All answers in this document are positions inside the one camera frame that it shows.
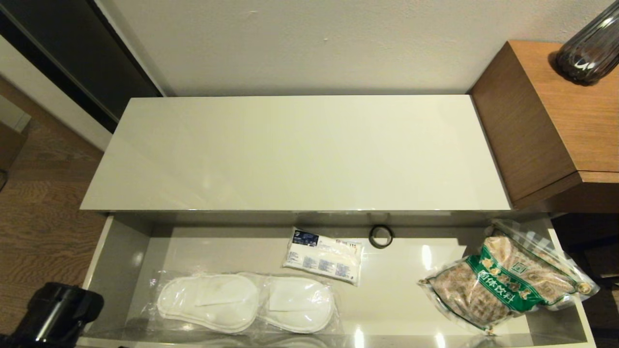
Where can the glossy white drawer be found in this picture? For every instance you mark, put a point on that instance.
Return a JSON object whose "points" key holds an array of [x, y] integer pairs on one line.
{"points": [[411, 290]]}

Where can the white slippers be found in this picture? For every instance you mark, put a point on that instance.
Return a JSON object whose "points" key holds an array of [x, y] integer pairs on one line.
{"points": [[300, 304], [208, 302]]}

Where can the green printed snack bag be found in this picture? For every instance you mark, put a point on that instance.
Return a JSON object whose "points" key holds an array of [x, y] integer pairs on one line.
{"points": [[503, 285]]}

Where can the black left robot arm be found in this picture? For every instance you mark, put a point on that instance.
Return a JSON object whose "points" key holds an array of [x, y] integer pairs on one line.
{"points": [[53, 319]]}

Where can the glossy white low cabinet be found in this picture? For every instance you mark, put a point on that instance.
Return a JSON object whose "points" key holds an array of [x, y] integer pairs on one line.
{"points": [[300, 154]]}

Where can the white wipes pack blue label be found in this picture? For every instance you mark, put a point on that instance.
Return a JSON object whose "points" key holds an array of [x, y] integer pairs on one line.
{"points": [[324, 257]]}

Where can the black tape roll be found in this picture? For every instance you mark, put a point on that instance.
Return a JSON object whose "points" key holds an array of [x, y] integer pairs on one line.
{"points": [[371, 237]]}

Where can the brown wooden side cabinet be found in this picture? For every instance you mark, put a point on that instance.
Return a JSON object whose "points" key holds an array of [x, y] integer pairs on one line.
{"points": [[546, 125]]}

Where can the dark sliding door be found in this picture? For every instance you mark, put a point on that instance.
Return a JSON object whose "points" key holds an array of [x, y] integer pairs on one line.
{"points": [[72, 53]]}

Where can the brown box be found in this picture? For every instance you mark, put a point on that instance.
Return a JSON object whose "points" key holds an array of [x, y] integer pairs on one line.
{"points": [[8, 145]]}

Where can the dark ribbed glass vase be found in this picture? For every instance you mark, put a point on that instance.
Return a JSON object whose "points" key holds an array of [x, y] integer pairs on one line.
{"points": [[587, 53]]}

